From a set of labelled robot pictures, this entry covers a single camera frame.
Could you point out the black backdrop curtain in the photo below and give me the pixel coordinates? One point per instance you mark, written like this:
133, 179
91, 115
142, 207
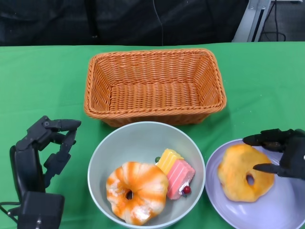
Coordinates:
47, 21

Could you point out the orange wicker basket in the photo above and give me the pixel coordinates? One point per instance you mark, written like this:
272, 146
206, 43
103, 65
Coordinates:
152, 78

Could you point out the white round plate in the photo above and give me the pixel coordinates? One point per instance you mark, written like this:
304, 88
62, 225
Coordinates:
274, 210

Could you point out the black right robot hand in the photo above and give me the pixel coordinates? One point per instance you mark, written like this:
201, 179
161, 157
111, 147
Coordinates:
295, 155

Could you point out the grey green bowl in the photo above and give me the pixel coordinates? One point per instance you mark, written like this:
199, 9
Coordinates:
133, 143

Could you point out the yellow pink layered cake slice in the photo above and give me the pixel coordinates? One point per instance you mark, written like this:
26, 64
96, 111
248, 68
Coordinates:
177, 174

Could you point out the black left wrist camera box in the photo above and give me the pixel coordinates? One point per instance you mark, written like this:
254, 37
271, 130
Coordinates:
40, 210

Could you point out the aluminium frame stand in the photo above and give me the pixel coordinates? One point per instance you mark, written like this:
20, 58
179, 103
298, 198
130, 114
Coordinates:
252, 21

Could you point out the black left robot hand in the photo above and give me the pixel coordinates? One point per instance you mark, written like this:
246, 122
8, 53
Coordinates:
26, 162

